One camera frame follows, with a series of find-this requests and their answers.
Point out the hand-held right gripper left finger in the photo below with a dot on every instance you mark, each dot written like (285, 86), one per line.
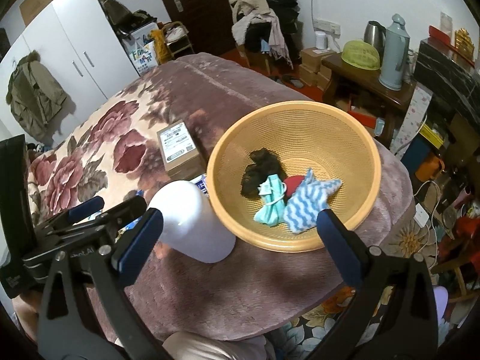
(138, 247)

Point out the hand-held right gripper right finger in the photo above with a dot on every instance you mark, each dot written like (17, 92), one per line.
(339, 247)

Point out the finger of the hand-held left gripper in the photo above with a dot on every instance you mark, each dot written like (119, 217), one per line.
(127, 208)
(88, 206)

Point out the blue white striped fuzzy cloth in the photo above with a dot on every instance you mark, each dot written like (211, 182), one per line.
(303, 206)

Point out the green face mask bundle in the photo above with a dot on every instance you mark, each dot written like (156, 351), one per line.
(272, 210)

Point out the red makeup sponge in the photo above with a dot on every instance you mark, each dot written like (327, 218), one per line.
(296, 183)

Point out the black mesh scrunchie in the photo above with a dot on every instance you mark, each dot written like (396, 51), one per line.
(258, 172)

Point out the orange plastic mesh basket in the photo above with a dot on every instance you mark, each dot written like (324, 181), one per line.
(300, 131)

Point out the person's left forearm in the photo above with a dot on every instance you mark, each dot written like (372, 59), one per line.
(26, 318)

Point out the white plastic bottle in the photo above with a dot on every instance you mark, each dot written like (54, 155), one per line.
(187, 225)

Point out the dark floral bedsheet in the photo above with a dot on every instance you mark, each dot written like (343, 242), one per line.
(405, 240)

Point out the cardboard box with label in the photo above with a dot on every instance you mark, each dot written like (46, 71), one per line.
(178, 146)

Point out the white power adapter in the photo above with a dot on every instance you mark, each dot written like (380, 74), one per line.
(422, 215)

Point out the lavender plastic item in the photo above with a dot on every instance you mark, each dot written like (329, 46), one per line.
(439, 303)

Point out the orange bag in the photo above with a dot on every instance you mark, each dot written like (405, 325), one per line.
(429, 168)

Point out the olive hooded coat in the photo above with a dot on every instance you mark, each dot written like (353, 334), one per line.
(33, 93)

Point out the person's leg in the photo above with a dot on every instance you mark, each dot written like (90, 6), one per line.
(210, 347)

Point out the flat red box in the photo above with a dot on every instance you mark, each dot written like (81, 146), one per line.
(360, 118)

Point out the yellow box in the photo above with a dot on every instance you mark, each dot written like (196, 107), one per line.
(431, 134)

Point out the white floral cloth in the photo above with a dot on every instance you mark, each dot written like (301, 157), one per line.
(412, 116)

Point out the printed shopping bag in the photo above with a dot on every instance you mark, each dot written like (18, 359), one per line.
(144, 58)

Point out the white wardrobe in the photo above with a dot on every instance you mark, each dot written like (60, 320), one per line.
(82, 45)

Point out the yellow bag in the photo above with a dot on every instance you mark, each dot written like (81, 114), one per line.
(160, 47)

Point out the small cardboard box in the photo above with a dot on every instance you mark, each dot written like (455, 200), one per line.
(308, 75)
(324, 78)
(317, 58)

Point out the wooden side table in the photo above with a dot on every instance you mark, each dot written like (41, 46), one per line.
(360, 78)

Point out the pair of slippers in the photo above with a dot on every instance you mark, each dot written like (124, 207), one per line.
(290, 81)

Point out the small shoe rack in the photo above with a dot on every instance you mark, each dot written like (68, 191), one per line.
(180, 41)

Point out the black bag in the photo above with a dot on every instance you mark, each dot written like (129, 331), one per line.
(135, 22)

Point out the pale green thermos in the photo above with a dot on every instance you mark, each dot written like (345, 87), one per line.
(393, 60)

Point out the black marble cabinet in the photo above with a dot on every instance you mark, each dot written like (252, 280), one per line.
(450, 78)

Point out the white cylindrical appliance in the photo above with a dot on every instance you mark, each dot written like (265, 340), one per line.
(321, 41)

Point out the large cardboard box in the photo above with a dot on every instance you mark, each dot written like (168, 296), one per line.
(37, 2)

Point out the dark brown door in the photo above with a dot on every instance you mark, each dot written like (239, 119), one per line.
(206, 7)

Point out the steel electric kettle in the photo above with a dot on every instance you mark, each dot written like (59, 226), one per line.
(375, 33)

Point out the long red box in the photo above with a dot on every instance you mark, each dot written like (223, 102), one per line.
(440, 35)

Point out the pile of clothes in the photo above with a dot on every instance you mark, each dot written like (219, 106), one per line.
(262, 15)

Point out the gold ornament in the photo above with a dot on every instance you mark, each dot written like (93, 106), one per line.
(464, 41)

